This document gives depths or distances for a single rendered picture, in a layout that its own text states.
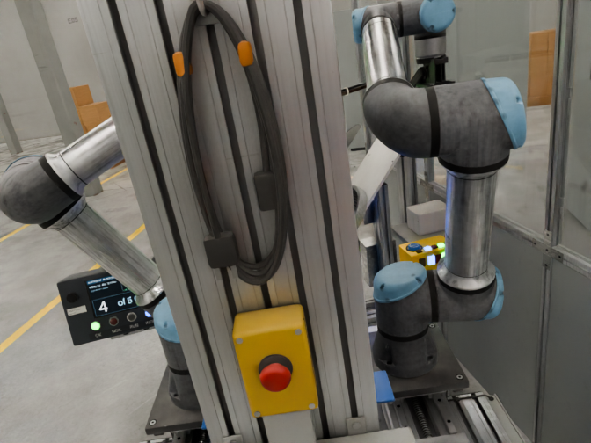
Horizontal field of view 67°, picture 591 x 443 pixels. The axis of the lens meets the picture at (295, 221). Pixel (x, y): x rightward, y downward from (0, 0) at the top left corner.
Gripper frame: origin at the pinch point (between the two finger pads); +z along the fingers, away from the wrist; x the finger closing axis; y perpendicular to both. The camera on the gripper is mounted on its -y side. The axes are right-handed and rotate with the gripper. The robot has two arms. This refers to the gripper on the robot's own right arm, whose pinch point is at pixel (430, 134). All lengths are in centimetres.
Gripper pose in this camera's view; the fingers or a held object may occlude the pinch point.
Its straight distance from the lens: 129.5
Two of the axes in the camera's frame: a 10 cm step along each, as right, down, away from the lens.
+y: 2.2, 3.3, -9.2
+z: 1.6, 9.2, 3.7
